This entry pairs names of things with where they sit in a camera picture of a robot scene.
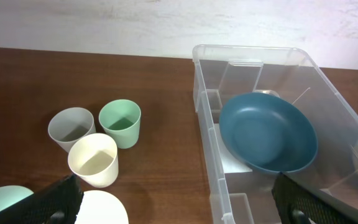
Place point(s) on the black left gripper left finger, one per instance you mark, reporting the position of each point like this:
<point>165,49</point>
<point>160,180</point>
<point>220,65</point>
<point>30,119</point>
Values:
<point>60,202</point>

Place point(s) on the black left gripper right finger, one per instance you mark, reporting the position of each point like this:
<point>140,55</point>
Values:
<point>297,202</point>

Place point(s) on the blue large bowl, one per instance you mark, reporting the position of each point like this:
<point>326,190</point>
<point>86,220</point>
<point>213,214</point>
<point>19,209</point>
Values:
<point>268,133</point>

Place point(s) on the white small bowl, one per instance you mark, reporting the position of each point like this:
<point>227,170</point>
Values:
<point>99,207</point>

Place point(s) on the clear plastic storage bin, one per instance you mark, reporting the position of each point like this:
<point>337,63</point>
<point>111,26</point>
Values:
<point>225,71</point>

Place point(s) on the cream plastic cup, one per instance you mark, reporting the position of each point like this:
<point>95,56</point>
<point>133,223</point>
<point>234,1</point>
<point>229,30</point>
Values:
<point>94,158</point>

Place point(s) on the green small bowl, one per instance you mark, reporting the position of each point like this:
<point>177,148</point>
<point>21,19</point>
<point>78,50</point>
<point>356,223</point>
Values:
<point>11,194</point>

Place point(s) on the white label in bin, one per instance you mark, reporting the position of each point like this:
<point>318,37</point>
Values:
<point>229,163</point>

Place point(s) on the grey plastic cup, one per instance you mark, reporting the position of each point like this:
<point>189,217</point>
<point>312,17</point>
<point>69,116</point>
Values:
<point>70,125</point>

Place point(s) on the green plastic cup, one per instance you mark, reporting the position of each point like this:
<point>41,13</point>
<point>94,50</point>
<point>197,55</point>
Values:
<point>120,119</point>

